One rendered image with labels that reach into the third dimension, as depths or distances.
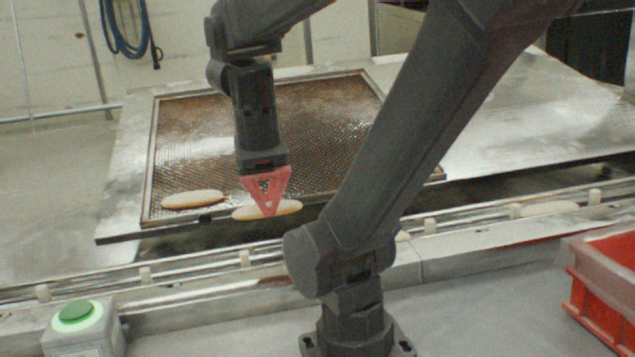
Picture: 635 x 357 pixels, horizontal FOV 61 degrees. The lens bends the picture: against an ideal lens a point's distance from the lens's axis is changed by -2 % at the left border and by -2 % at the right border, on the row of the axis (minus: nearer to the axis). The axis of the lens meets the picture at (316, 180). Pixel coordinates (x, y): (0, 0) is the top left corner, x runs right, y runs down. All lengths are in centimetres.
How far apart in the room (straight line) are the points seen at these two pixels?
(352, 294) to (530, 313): 26
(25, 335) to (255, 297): 29
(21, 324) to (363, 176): 49
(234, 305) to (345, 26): 364
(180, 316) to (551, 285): 49
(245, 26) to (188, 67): 384
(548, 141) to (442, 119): 72
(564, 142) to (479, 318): 48
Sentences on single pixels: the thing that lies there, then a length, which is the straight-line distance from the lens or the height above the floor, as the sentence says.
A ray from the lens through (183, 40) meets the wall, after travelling 443.
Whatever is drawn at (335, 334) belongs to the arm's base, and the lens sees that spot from 61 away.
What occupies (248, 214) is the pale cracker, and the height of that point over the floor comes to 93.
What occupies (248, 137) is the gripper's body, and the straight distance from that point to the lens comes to 70.
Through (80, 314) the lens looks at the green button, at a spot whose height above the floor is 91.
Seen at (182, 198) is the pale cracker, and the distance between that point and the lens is 90.
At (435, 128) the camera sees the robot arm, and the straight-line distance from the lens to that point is 39.
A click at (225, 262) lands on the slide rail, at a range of 81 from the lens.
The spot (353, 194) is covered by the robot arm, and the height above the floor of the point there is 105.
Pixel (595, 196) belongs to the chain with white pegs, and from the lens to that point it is 96.
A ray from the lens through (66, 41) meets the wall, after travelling 454.
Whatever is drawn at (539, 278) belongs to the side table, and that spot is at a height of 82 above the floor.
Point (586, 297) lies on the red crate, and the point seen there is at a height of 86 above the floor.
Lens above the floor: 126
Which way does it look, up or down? 23 degrees down
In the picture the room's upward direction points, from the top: 5 degrees counter-clockwise
